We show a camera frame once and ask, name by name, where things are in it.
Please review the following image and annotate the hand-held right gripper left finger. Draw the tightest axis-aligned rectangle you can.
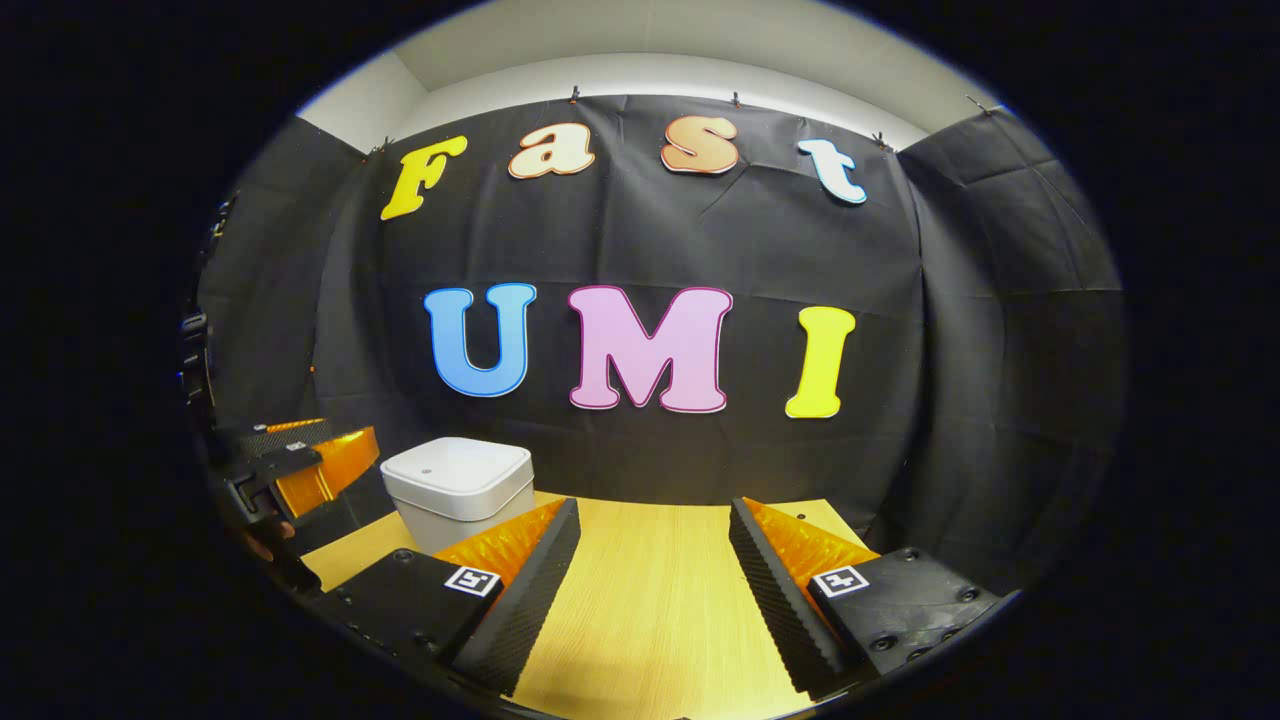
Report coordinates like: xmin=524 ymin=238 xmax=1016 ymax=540
xmin=300 ymin=497 xmax=582 ymax=698

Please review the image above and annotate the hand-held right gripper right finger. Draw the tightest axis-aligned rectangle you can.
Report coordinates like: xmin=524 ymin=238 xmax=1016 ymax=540
xmin=728 ymin=497 xmax=1004 ymax=701

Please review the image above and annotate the white desktop garbage bin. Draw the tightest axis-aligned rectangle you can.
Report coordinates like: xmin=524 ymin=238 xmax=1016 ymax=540
xmin=380 ymin=436 xmax=535 ymax=556

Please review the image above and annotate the wooden desktop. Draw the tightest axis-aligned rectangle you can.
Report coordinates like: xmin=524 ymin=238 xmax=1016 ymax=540
xmin=300 ymin=490 xmax=881 ymax=720

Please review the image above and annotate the black backdrop cloth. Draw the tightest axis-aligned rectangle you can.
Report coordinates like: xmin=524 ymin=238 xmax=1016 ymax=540
xmin=195 ymin=93 xmax=1131 ymax=601

